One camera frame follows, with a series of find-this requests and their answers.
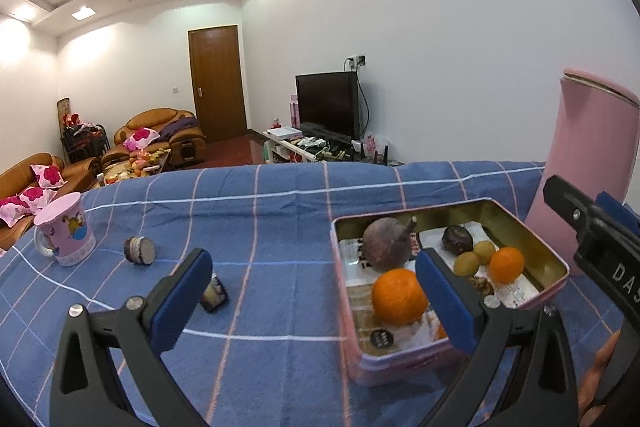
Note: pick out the dark folding chair rack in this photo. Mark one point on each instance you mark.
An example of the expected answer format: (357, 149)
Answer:
(82, 144)

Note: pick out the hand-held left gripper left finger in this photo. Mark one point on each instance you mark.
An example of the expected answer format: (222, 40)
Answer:
(180, 302)

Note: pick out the brown leather sofa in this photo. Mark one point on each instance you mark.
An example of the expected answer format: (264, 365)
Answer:
(75, 169)

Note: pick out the pink tin box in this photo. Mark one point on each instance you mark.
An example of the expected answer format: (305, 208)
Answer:
(500, 214)

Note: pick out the tall pink box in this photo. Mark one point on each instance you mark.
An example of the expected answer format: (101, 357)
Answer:
(294, 112)

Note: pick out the black television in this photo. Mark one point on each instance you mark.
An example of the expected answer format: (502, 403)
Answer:
(327, 102)

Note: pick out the white printed paper sheet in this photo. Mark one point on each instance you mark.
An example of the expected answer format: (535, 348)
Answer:
(360, 287)

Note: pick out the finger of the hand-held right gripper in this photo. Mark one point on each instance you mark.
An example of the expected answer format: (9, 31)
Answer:
(565, 197)
(617, 209)

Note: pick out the orange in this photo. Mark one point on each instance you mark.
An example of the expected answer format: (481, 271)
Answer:
(400, 297)
(506, 264)

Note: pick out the pink flowered bag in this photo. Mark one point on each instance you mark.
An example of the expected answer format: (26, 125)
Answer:
(374, 142)

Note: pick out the blue checked cloth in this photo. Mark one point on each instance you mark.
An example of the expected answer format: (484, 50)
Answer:
(275, 232)

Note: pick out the brown leather armchair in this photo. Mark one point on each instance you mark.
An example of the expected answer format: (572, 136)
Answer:
(160, 117)

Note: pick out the dark layered cake roll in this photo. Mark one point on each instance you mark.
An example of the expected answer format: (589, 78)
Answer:
(139, 251)

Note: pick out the white television stand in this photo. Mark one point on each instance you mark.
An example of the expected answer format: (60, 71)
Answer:
(280, 152)

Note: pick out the pink flowered pillow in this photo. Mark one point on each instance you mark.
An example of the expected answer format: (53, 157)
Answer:
(141, 138)
(35, 197)
(47, 176)
(12, 211)

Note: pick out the person's right hand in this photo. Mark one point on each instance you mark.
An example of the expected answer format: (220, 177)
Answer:
(597, 372)

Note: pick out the brown wooden door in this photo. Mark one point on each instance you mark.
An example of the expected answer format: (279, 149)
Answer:
(217, 82)

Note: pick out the large purple round fruit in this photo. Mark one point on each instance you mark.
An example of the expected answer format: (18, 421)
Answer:
(385, 244)

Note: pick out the wall power outlet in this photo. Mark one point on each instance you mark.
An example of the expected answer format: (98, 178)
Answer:
(356, 61)

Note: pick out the brown patterned panel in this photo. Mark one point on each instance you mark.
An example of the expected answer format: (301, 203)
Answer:
(62, 107)

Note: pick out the white console box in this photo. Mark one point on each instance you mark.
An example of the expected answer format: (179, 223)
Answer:
(285, 133)

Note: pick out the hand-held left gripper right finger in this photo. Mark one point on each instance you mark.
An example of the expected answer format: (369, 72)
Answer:
(445, 302)

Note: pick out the red white cloth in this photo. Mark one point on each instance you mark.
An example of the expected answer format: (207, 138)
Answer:
(75, 119)

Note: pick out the purple cloth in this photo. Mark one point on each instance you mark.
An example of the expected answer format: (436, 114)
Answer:
(180, 127)

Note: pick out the square ceiling light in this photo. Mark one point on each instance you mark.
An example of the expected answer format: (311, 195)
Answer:
(82, 13)

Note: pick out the small red ornament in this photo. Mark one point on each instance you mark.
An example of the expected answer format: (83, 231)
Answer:
(274, 123)

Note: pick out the pink cartoon mug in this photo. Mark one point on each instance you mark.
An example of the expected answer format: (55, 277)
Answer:
(67, 232)

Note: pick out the wooden coffee table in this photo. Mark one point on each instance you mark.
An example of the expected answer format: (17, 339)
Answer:
(160, 159)

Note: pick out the dark purple passion fruit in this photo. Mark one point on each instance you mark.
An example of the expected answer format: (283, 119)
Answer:
(457, 239)

